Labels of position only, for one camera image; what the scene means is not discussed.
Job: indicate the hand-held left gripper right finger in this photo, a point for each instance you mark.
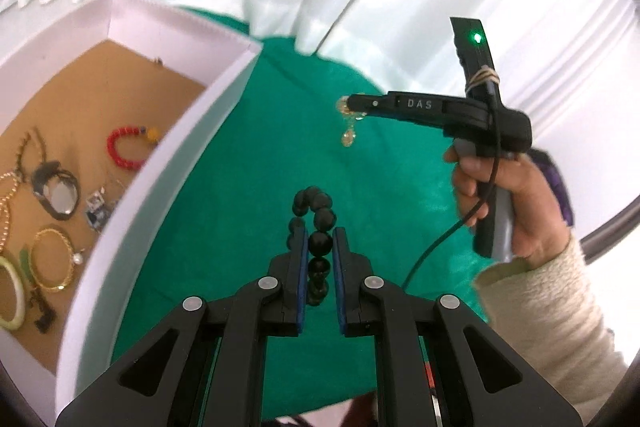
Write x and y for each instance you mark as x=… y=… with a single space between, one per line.
x=340 y=287

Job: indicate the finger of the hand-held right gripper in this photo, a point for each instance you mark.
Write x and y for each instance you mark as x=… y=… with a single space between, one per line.
x=370 y=104

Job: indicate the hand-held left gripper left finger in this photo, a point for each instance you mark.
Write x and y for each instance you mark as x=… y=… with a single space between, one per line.
x=301 y=287

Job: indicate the gold drop earring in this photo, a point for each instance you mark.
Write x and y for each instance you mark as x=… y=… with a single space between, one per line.
x=348 y=138

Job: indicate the white cardboard box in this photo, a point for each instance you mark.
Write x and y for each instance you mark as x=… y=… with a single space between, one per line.
x=165 y=187

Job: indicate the gold twisted bangle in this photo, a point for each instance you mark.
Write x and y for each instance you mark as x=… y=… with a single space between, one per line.
x=31 y=261

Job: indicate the person's right forearm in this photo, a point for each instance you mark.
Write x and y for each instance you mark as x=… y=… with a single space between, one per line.
x=550 y=332

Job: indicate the person's right hand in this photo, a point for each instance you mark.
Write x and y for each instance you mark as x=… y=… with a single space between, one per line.
x=530 y=207

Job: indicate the tan rubber band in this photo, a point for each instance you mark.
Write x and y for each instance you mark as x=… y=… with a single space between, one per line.
x=482 y=74

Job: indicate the purple cloth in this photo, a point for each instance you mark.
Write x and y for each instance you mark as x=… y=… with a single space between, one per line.
x=557 y=187

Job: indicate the green cloth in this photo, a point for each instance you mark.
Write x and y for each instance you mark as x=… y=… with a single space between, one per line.
x=240 y=187

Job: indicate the small dark stud earring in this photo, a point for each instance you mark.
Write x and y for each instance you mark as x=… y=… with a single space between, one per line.
x=159 y=62

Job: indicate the pearl drop earring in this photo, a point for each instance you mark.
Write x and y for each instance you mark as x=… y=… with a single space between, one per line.
x=78 y=259

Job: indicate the black hair clip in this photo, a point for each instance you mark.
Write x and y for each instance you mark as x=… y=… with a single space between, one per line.
x=45 y=322

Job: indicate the dark green strip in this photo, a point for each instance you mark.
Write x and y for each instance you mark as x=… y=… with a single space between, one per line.
x=26 y=264

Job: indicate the pale green bangle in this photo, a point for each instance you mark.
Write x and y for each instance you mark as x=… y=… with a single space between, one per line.
x=21 y=292

